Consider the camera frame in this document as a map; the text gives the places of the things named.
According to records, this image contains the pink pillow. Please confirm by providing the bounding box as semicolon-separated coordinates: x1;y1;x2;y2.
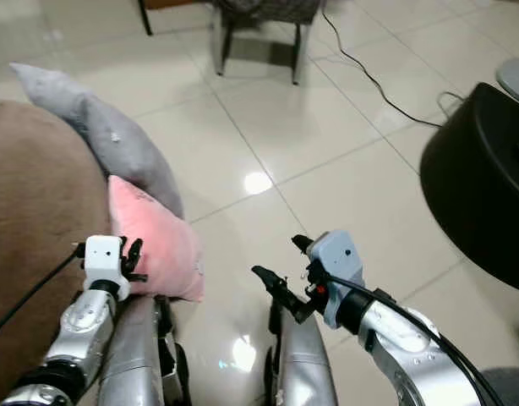
107;174;205;304

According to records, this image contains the brown fabric sofa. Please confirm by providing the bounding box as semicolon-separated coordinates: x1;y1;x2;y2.
0;99;127;406

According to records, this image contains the grey pillow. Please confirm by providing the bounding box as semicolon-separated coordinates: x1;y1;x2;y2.
9;62;187;220

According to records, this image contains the silver right robot leg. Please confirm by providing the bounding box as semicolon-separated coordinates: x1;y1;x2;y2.
262;296;338;406

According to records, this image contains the silver robot leg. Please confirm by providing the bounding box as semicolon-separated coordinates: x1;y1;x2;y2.
262;296;338;406
97;294;183;406

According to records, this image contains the silver left robot leg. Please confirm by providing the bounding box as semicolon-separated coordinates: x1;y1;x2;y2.
97;294;183;406

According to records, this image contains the black round ottoman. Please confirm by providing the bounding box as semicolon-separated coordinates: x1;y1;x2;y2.
419;81;519;294

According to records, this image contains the grey fabric object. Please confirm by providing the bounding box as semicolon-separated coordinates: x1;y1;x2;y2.
481;367;519;406

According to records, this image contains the dark wooden furniture leg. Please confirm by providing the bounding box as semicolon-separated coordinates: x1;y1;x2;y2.
137;0;156;37

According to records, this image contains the metal legged patterned stool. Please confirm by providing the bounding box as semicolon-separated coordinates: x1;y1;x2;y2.
212;0;321;86

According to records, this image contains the grey round object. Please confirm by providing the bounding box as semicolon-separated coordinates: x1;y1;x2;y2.
495;58;519;108

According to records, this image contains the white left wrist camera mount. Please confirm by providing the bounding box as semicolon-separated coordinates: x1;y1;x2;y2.
83;235;126;298

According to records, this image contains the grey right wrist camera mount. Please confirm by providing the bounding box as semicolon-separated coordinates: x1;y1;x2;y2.
308;229;367;330

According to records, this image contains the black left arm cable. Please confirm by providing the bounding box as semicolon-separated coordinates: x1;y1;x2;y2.
0;248;81;341

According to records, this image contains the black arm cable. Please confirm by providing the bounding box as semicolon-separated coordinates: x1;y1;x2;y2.
323;272;507;406
0;248;81;341

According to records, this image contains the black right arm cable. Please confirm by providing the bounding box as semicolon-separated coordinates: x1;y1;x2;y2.
323;272;507;406

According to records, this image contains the black floor power cable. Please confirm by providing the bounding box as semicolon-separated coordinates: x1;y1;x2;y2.
319;8;469;129

